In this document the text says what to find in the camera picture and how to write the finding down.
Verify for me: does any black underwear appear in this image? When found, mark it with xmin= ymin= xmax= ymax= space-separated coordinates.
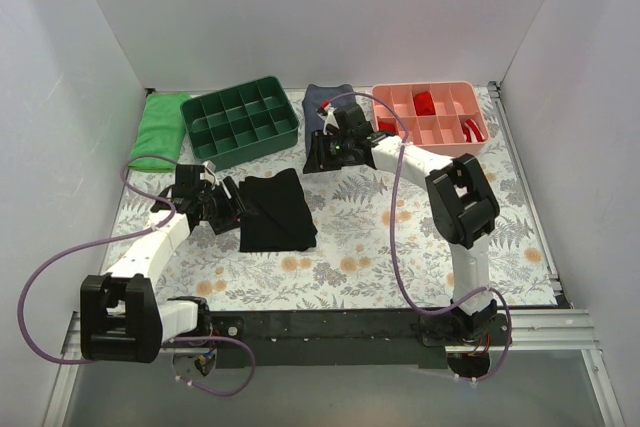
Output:
xmin=239 ymin=168 xmax=317 ymax=253

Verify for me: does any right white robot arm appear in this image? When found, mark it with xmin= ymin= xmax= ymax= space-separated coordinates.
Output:
xmin=303 ymin=102 xmax=500 ymax=345

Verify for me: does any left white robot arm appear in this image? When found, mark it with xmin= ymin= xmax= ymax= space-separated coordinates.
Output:
xmin=80 ymin=161 xmax=246 ymax=363

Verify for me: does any rolled red underwear left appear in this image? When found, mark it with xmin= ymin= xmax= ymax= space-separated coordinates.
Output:
xmin=376 ymin=117 xmax=398 ymax=136

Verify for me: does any rolled red underwear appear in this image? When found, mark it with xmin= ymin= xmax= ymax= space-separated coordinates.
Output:
xmin=376 ymin=117 xmax=398 ymax=136
xmin=413 ymin=91 xmax=436 ymax=116

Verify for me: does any rolled red underwear top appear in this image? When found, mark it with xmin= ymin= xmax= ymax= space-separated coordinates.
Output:
xmin=413 ymin=91 xmax=436 ymax=116

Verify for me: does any red white striped underwear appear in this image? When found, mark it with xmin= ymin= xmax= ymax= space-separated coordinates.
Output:
xmin=461 ymin=118 xmax=487 ymax=143

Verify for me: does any folded grey-blue towel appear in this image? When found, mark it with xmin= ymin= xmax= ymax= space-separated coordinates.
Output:
xmin=302 ymin=84 xmax=355 ymax=154

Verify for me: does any green divided organizer tray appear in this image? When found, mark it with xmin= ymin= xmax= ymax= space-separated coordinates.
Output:
xmin=180 ymin=76 xmax=299 ymax=170

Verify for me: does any folded green towel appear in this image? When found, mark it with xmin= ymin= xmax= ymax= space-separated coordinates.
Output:
xmin=129 ymin=92 xmax=191 ymax=173

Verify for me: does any pink divided organizer tray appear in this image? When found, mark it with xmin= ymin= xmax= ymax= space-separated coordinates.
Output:
xmin=372 ymin=81 xmax=491 ymax=157

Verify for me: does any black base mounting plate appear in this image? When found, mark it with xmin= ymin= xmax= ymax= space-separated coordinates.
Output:
xmin=164 ymin=307 xmax=516 ymax=373

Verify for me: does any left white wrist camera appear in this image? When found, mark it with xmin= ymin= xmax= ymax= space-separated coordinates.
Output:
xmin=200 ymin=160 xmax=232 ymax=199

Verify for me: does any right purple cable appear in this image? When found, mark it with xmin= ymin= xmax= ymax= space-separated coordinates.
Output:
xmin=319 ymin=92 xmax=513 ymax=381

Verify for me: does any purple cable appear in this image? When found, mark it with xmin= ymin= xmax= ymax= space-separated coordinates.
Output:
xmin=17 ymin=154 xmax=256 ymax=397
xmin=319 ymin=92 xmax=513 ymax=381

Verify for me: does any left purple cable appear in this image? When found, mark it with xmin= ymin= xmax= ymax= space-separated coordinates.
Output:
xmin=17 ymin=154 xmax=256 ymax=397

